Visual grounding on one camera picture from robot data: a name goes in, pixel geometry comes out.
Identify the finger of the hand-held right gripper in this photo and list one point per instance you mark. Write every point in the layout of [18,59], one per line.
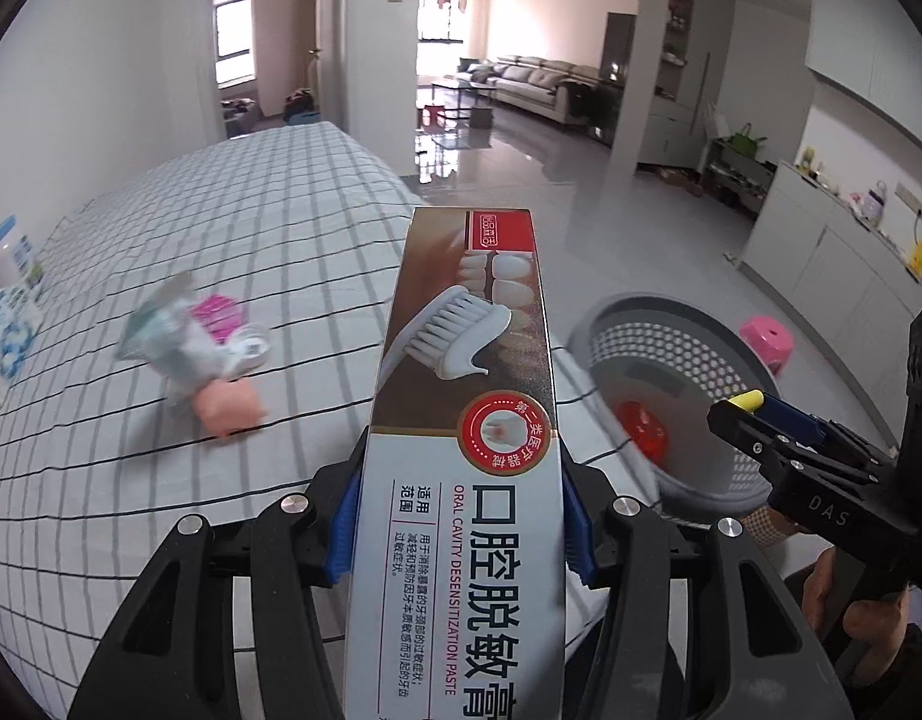
[753,431]
[798,420]

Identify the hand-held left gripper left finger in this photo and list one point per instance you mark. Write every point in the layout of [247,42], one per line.
[344,532]

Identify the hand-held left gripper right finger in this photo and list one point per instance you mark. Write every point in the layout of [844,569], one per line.
[577,532]

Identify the red plastic bag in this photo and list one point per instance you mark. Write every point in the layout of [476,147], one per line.
[641,427]

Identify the grey perforated basket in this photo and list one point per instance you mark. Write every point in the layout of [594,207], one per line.
[678,345]

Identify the red toothpaste box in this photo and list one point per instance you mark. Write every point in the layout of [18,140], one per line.
[468,390]

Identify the person's right hand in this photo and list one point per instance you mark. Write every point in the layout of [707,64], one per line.
[843,607]

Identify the pink plastic stool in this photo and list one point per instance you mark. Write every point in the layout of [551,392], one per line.
[768,341]

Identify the white low cabinet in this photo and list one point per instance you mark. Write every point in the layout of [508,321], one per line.
[828,255]

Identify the white bottle cap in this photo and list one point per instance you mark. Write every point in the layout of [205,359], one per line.
[249,349]

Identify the dark shoe rack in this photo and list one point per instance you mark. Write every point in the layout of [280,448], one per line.
[738,180]

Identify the pink shuttlecock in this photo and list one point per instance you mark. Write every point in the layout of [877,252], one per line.
[217,315]

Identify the crumpled blue-white wrapper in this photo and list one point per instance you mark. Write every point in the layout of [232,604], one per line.
[172,337]

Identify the green bag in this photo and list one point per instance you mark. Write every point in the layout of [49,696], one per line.
[744,142]

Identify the blue-white tissue pack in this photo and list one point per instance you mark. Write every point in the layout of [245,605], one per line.
[3,345]

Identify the grey sofa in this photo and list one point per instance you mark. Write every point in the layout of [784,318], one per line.
[536,86]

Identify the grey paper bag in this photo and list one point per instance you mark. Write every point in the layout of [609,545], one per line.
[481,117]

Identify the red small stool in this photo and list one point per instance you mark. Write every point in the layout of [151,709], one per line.
[432,116]

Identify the white jar with blue lid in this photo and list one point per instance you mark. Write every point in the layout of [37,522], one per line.
[7,255]

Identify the dark coffee table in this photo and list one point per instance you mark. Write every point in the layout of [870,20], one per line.
[464,90]

